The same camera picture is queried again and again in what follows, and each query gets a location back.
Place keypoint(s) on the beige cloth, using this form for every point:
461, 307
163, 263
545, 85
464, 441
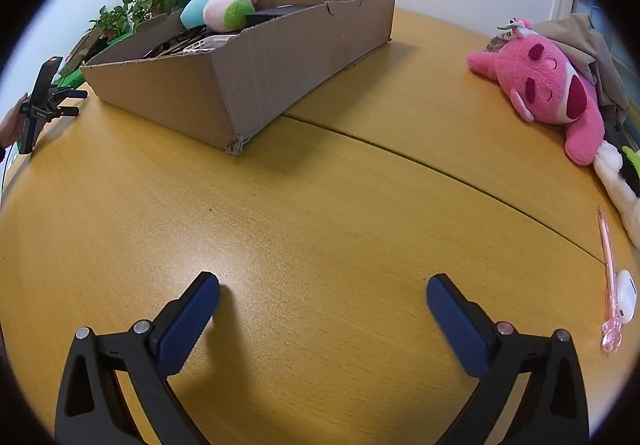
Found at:
595, 50

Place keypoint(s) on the white green plush toy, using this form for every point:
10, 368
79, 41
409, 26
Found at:
612, 175

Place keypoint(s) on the person's left hand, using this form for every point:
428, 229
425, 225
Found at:
12, 122

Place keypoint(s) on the pink pen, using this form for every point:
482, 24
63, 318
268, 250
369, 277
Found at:
609, 265

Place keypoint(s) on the small potted green plant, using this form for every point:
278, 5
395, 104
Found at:
112, 20

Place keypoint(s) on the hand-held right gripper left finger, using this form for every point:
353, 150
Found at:
192, 320

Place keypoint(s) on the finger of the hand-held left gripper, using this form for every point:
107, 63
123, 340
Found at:
72, 92
67, 111

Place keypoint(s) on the green board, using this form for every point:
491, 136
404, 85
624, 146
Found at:
117, 40

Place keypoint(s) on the white phone case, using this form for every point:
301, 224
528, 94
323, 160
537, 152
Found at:
212, 45

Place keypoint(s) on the black product box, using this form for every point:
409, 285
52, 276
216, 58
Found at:
270, 15

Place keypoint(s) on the white earbuds case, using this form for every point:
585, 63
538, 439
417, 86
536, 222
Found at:
625, 295

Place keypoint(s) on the brown cardboard box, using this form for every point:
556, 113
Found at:
165, 95

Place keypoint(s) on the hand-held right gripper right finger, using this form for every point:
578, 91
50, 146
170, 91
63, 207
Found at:
452, 320

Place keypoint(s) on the black sunglasses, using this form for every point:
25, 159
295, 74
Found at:
162, 50

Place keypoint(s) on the pink green pig plush toy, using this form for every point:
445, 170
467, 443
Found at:
215, 7

